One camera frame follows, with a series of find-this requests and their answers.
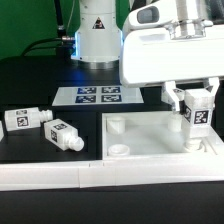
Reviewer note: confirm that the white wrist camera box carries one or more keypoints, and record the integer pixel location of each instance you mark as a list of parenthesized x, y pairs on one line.
[(153, 15)]

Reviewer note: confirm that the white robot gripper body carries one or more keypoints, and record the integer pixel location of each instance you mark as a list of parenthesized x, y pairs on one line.
[(150, 58)]

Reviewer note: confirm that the white square tabletop part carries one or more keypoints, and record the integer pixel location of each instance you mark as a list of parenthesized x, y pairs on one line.
[(136, 135)]

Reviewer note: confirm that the white U-shaped fence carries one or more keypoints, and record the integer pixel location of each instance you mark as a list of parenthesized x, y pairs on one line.
[(191, 167)]

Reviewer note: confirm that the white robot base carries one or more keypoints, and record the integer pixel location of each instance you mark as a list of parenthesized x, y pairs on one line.
[(98, 40)]

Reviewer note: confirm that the white sheet with markers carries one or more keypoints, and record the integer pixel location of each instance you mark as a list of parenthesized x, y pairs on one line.
[(97, 95)]

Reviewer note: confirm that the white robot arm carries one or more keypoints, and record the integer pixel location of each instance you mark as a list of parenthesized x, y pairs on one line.
[(191, 22)]

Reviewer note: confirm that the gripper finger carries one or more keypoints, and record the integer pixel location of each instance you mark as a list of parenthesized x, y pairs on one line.
[(212, 85), (176, 107)]

